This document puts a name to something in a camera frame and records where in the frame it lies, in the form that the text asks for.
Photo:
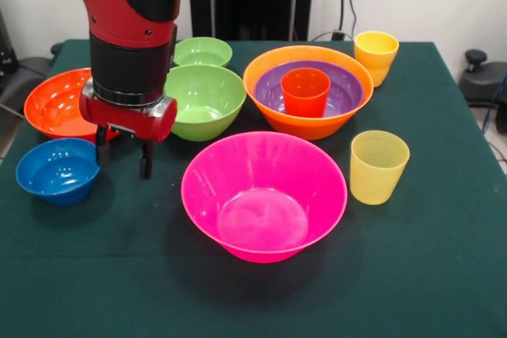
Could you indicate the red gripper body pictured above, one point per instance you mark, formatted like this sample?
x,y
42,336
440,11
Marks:
x,y
130,120

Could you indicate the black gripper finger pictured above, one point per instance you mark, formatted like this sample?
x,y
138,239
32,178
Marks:
x,y
103,152
146,164

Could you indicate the purple plastic bowl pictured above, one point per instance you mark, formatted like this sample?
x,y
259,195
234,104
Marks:
x,y
269,92

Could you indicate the red plastic cup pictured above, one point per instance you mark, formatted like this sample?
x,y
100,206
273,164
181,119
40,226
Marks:
x,y
305,92

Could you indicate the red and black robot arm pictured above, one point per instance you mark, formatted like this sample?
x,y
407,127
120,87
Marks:
x,y
126,17

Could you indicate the red plastic bowl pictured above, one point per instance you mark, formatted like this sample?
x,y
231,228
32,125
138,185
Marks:
x,y
55,104

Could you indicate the large green plastic bowl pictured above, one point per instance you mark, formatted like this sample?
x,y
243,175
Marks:
x,y
206,104

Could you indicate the small green plastic bowl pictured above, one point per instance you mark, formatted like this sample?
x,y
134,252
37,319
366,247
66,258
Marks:
x,y
202,53

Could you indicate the black chair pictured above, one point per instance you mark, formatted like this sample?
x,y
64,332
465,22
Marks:
x,y
24,77

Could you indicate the dark green tablecloth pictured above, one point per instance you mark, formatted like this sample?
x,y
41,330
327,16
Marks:
x,y
119,274

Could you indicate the pink plastic bowl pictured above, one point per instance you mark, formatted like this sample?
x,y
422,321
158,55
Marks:
x,y
261,203

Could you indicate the pale yellow plastic cup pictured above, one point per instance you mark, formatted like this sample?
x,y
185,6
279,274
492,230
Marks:
x,y
376,175

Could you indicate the orange-yellow plastic cup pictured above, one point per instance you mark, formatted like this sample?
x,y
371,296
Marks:
x,y
376,57

